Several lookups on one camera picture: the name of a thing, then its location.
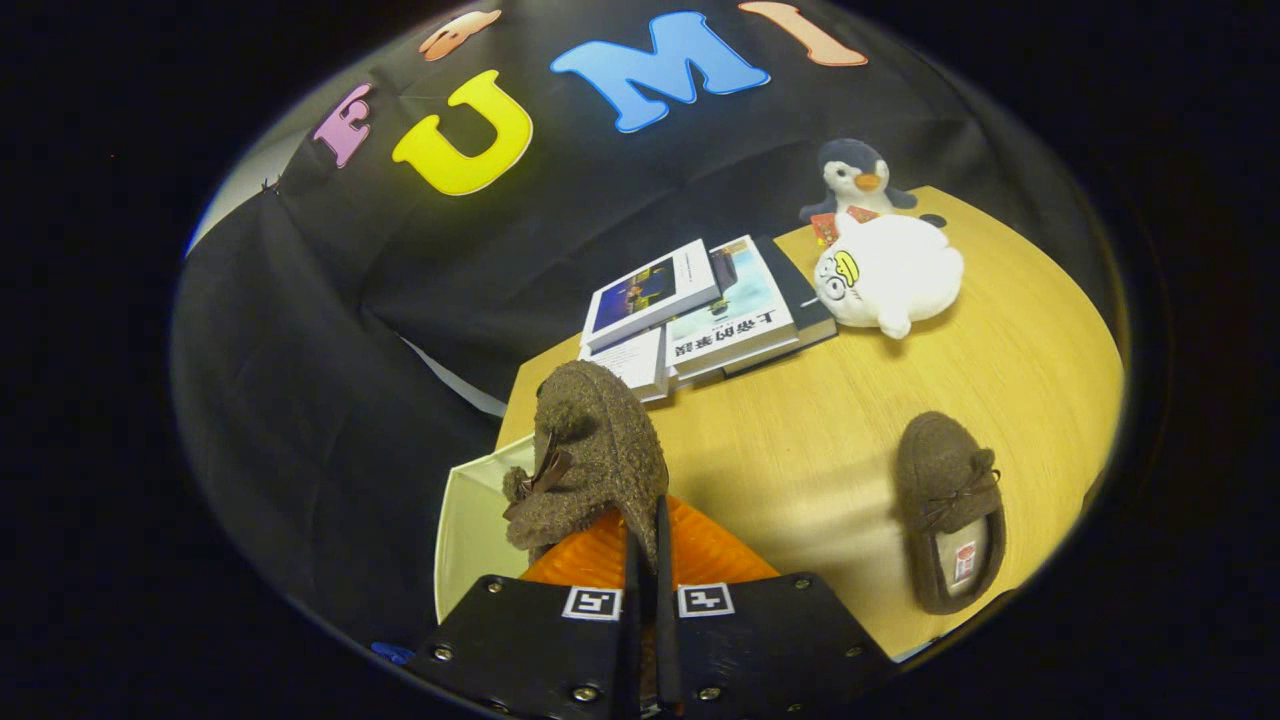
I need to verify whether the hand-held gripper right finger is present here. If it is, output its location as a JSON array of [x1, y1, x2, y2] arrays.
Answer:
[[655, 495, 896, 720]]

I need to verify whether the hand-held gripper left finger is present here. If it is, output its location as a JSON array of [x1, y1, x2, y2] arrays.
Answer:
[[405, 505, 646, 720]]

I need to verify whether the green fabric storage box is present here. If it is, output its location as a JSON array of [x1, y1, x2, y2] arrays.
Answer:
[[433, 435, 541, 623]]

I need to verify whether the brown fuzzy shoe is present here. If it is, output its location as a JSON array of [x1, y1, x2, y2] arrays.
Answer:
[[895, 410, 1008, 616], [500, 360, 669, 581]]

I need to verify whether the plain white book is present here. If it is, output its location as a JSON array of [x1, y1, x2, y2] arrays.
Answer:
[[578, 328, 669, 401]]

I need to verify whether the pale sky cover book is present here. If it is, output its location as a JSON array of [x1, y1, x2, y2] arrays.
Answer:
[[665, 235, 801, 381]]

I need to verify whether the dark cover book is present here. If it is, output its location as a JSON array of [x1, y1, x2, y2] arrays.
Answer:
[[720, 235, 839, 376]]

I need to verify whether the white book blue picture cover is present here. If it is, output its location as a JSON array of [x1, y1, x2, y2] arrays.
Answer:
[[582, 240, 721, 351]]

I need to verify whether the white round plush toy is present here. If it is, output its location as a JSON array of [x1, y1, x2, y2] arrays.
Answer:
[[812, 213, 966, 341]]

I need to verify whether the penguin plush toy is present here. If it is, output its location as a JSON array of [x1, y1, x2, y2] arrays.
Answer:
[[798, 138, 919, 246]]

